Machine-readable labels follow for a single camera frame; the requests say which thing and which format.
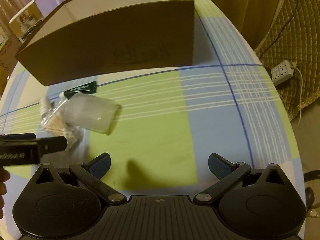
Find bag of cotton swabs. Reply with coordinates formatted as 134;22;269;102
41;99;81;149

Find small white cylinder bottle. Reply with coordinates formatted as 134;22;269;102
40;97;54;116

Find green lip gel tube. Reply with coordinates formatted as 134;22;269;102
59;81;97;99

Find person's left hand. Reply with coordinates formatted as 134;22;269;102
0;166;10;219

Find brown cardboard carton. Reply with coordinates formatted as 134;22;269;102
0;35;22;95

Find white power strip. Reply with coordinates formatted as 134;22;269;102
271;60;294;86

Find white product box with photo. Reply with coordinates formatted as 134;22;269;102
9;0;44;43

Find brown cardboard box white inside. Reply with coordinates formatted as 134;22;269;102
16;0;194;86

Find quilted tan chair cover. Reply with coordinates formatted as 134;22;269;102
255;0;319;120

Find white power cable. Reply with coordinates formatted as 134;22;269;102
291;63;304;126

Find black cable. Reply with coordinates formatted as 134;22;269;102
258;0;302;55

